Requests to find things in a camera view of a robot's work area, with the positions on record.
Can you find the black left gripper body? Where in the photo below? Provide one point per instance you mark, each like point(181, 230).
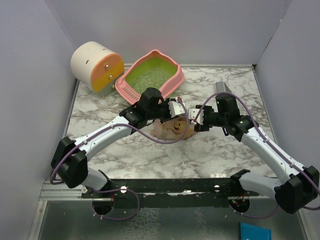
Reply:
point(162, 111)

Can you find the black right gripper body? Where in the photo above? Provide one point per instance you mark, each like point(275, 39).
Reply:
point(209, 119)

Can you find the cat litter bag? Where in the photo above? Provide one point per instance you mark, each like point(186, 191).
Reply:
point(169, 130)

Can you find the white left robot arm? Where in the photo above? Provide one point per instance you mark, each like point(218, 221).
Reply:
point(70, 160)

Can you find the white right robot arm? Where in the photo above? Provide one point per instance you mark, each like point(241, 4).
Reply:
point(294, 186)

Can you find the green litter pellets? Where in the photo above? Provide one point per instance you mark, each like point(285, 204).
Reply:
point(154, 78)

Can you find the pink green litter box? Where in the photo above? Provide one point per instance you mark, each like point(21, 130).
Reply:
point(152, 60)

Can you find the cream orange cylindrical cat house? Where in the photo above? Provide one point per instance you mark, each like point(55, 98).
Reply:
point(97, 67)

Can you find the blue card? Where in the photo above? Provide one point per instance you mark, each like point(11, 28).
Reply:
point(252, 232)

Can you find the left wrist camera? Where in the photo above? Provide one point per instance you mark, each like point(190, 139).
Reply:
point(177, 108)

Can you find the aluminium frame rail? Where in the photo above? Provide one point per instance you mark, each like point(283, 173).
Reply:
point(59, 192)

